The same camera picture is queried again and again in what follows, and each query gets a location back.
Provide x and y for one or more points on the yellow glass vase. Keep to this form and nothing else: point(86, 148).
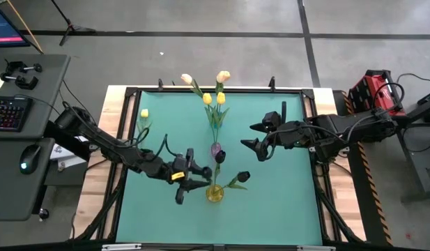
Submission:
point(214, 195)

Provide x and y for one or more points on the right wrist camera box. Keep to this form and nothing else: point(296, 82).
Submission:
point(272, 119)

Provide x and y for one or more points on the black C-clamp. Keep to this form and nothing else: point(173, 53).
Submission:
point(23, 66)
point(19, 83)

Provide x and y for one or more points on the grey desk panel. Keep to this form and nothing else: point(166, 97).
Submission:
point(9, 195)
point(47, 97)

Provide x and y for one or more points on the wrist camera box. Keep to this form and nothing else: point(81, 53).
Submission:
point(181, 163)
point(272, 119)

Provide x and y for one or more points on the thin yellow pole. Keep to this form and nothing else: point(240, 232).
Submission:
point(25, 27)

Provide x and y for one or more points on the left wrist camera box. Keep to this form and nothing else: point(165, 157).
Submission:
point(181, 163)

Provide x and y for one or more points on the white pink artificial tulip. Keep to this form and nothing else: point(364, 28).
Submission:
point(186, 78)

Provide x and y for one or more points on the green flower stems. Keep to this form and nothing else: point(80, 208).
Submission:
point(243, 176)

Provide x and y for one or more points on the blue glass vase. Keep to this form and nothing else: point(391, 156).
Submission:
point(214, 124)

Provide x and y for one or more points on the teal table mat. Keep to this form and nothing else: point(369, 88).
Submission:
point(270, 209)

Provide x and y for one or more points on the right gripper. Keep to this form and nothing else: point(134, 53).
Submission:
point(293, 136)

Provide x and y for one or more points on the black table frame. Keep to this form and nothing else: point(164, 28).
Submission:
point(242, 90)

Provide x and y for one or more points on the yellow artificial tulip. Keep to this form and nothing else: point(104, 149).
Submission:
point(221, 98)
point(207, 98)
point(144, 113)

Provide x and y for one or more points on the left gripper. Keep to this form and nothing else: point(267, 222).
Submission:
point(162, 167)

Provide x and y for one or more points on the black round knob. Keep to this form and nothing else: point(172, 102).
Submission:
point(44, 213)

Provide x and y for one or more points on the black frame clamp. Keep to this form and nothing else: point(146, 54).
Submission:
point(160, 83)
point(271, 83)

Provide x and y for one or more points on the cream artificial tulip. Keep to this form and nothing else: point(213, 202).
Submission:
point(223, 76)

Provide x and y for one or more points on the silver metal bracket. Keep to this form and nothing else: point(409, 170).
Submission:
point(315, 248)
point(121, 247)

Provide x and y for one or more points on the grey metal cart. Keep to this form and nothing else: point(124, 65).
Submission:
point(418, 153)

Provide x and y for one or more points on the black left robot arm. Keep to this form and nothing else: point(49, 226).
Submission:
point(110, 146)

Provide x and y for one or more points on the black computer mouse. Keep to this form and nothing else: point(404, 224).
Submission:
point(29, 158)

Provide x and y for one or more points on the blue lit monitor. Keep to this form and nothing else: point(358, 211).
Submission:
point(5, 28)

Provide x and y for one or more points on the yellow black striped beam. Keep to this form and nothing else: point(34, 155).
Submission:
point(371, 184)

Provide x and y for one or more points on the black tripod stand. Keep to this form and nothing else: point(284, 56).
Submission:
point(70, 27)

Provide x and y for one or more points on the red black tool case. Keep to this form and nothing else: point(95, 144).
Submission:
point(373, 90)

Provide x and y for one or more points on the black backlit keyboard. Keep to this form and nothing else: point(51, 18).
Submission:
point(9, 113)

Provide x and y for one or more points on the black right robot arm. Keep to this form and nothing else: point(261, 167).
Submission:
point(340, 129)

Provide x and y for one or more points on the white paper sheets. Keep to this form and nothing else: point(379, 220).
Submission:
point(66, 155)

